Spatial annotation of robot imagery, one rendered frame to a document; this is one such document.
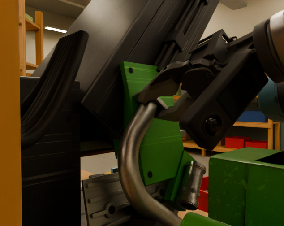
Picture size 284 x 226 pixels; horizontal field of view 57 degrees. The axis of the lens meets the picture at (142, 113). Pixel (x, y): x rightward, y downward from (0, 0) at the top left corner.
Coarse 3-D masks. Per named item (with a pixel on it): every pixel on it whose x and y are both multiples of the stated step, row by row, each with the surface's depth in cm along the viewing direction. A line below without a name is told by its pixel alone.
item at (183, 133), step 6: (84, 138) 53; (90, 138) 53; (96, 138) 53; (84, 144) 49; (90, 144) 50; (96, 144) 51; (102, 144) 52; (108, 144) 53; (84, 150) 49; (90, 150) 50; (96, 150) 51; (102, 150) 52; (108, 150) 53
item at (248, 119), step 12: (180, 96) 643; (240, 120) 547; (252, 120) 528; (264, 120) 510; (276, 132) 534; (192, 144) 627; (228, 144) 566; (240, 144) 549; (252, 144) 530; (264, 144) 514; (276, 144) 535
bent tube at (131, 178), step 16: (144, 112) 40; (128, 128) 38; (144, 128) 39; (128, 144) 36; (128, 160) 36; (128, 176) 35; (128, 192) 35; (144, 192) 36; (144, 208) 36; (160, 208) 37; (176, 224) 39
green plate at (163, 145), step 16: (128, 64) 45; (144, 64) 48; (128, 80) 44; (144, 80) 47; (128, 96) 43; (160, 96) 49; (128, 112) 44; (160, 128) 46; (176, 128) 49; (144, 144) 43; (160, 144) 45; (176, 144) 48; (144, 160) 42; (160, 160) 45; (176, 160) 47; (144, 176) 41; (160, 176) 44
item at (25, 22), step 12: (24, 0) 269; (24, 12) 269; (36, 12) 307; (24, 24) 270; (36, 24) 308; (24, 36) 270; (36, 36) 308; (24, 48) 270; (36, 48) 308; (24, 60) 270; (36, 60) 309; (24, 72) 270
